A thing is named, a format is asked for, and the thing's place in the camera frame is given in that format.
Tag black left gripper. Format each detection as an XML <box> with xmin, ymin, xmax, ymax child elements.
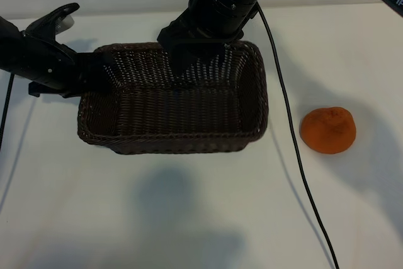
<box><xmin>6</xmin><ymin>20</ymin><xmax>116</xmax><ymax>98</ymax></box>

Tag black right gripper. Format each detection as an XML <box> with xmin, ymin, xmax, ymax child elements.
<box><xmin>157</xmin><ymin>0</ymin><xmax>261</xmax><ymax>83</ymax></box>

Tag dark brown wicker basket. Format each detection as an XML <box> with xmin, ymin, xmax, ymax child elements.
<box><xmin>77</xmin><ymin>40</ymin><xmax>269</xmax><ymax>156</ymax></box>

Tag orange fruit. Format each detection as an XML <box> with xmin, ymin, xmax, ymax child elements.
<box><xmin>300</xmin><ymin>106</ymin><xmax>357</xmax><ymax>155</ymax></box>

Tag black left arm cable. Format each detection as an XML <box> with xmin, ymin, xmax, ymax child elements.
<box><xmin>0</xmin><ymin>73</ymin><xmax>16</xmax><ymax>152</ymax></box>

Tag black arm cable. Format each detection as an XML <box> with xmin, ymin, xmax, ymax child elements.
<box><xmin>0</xmin><ymin>73</ymin><xmax>16</xmax><ymax>152</ymax></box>
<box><xmin>256</xmin><ymin>1</ymin><xmax>341</xmax><ymax>269</ymax></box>

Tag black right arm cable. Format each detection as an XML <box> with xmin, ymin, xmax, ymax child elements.
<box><xmin>256</xmin><ymin>1</ymin><xmax>341</xmax><ymax>269</ymax></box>

